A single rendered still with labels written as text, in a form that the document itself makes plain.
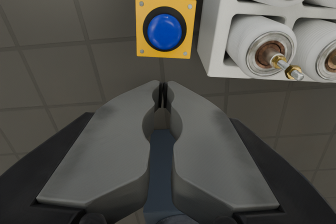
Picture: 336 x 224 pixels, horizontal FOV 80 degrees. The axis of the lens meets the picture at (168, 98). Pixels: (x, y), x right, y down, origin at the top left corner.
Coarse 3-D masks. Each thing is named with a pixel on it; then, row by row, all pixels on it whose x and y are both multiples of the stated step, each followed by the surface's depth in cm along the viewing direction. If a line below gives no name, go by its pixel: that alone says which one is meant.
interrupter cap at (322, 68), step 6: (330, 42) 32; (324, 48) 32; (330, 48) 32; (318, 54) 33; (324, 54) 33; (330, 54) 33; (318, 60) 33; (324, 60) 33; (330, 60) 34; (318, 66) 34; (324, 66) 34; (330, 66) 34; (318, 72) 34; (324, 72) 34; (330, 72) 34; (324, 78) 35; (330, 78) 35
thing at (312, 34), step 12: (300, 24) 39; (312, 24) 36; (324, 24) 35; (300, 36) 37; (312, 36) 34; (324, 36) 32; (300, 48) 36; (312, 48) 33; (300, 60) 36; (312, 60) 34; (312, 72) 35
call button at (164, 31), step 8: (160, 16) 23; (168, 16) 23; (152, 24) 23; (160, 24) 23; (168, 24) 23; (176, 24) 23; (152, 32) 23; (160, 32) 23; (168, 32) 23; (176, 32) 23; (152, 40) 24; (160, 40) 24; (168, 40) 24; (176, 40) 24; (160, 48) 24; (168, 48) 24
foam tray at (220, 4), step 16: (208, 0) 45; (224, 0) 35; (240, 0) 40; (208, 16) 44; (224, 16) 37; (272, 16) 42; (288, 16) 37; (304, 16) 37; (320, 16) 37; (208, 32) 43; (224, 32) 38; (208, 48) 43; (224, 48) 40; (208, 64) 42; (224, 64) 42; (304, 80) 43
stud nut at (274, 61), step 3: (276, 57) 30; (279, 57) 29; (282, 57) 29; (273, 60) 30; (276, 60) 29; (285, 60) 29; (273, 63) 30; (276, 63) 30; (273, 66) 30; (276, 66) 30
